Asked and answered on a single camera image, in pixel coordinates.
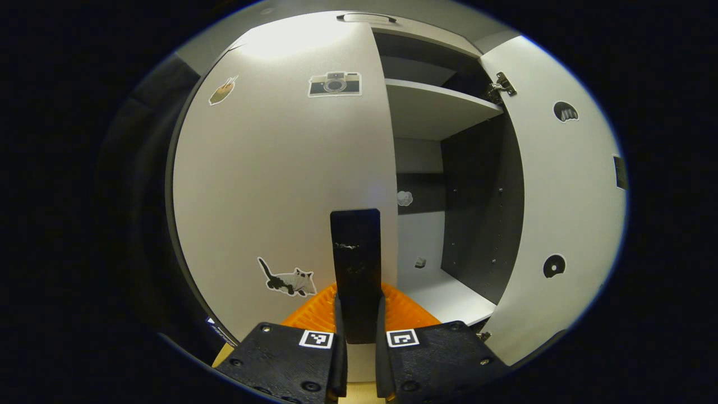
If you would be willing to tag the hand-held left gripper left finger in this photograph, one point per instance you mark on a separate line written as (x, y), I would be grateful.
(280, 359)

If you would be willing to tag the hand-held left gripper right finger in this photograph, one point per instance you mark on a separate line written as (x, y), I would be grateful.
(443, 359)

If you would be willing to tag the white double-door shoe cabinet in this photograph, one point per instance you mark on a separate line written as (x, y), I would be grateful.
(477, 213)

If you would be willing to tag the cabinet door with camera sticker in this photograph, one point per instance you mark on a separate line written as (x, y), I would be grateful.
(269, 179)

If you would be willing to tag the cabinet door with headphone sticker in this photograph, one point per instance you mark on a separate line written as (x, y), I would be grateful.
(561, 196)

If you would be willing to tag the silver door hinge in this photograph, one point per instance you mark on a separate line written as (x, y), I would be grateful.
(483, 336)
(502, 85)

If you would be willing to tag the white cabinet shelf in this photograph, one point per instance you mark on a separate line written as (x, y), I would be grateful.
(432, 109)

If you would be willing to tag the white cabinet drawer front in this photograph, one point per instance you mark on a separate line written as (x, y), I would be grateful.
(426, 33)

